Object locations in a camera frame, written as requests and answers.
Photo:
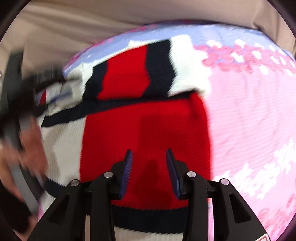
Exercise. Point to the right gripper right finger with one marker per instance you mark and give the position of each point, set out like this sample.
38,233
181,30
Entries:
233,217

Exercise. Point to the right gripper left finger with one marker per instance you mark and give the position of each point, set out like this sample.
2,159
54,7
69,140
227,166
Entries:
66,217

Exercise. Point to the red white black knit sweater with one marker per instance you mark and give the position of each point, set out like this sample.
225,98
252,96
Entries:
146,99

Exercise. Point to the person's left hand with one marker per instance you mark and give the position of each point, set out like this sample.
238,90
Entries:
32,157

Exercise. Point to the pink floral bed sheet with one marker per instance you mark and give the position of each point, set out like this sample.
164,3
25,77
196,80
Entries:
250,112

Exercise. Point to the beige curtain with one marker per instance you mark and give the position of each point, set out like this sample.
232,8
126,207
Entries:
52,31

